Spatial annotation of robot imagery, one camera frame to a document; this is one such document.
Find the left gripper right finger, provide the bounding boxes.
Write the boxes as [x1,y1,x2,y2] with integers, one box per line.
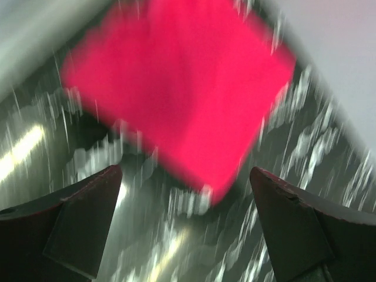
[250,167,375,281]

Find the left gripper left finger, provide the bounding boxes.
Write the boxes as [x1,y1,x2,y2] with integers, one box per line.
[1,165,122,282]

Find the pink t shirt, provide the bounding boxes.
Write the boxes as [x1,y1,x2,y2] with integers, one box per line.
[61,1,296,204]

